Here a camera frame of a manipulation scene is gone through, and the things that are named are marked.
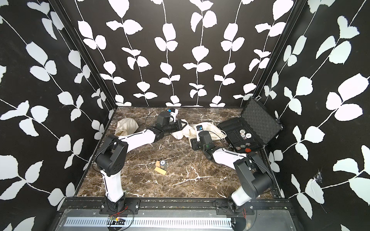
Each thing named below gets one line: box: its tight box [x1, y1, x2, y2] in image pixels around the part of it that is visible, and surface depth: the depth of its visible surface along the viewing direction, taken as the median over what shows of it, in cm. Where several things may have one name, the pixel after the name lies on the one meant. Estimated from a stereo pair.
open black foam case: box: [218, 96, 285, 154], surface depth 99 cm
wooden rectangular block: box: [154, 166, 167, 176], surface depth 88 cm
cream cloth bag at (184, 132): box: [170, 123, 191, 140], surface depth 93 cm
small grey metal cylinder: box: [159, 159, 167, 170], surface depth 85 cm
